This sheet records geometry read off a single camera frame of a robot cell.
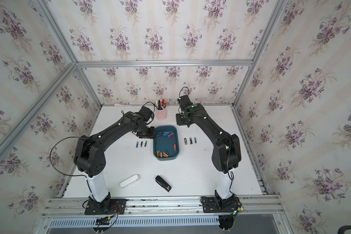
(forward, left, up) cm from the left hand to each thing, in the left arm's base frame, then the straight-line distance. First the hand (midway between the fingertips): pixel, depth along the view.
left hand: (153, 137), depth 89 cm
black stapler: (-25, -7, -7) cm, 27 cm away
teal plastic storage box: (+3, -7, -12) cm, 14 cm away
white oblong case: (-24, +12, -7) cm, 28 cm away
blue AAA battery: (+2, -28, -9) cm, 29 cm away
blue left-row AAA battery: (+1, +13, -10) cm, 16 cm away
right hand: (+7, -17, +6) cm, 20 cm away
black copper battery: (+2, -25, -9) cm, 26 cm away
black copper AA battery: (+2, -21, -9) cm, 23 cm away
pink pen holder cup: (+22, -3, -3) cm, 22 cm away
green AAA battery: (+1, +7, -10) cm, 13 cm away
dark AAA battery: (+1, +10, -10) cm, 14 cm away
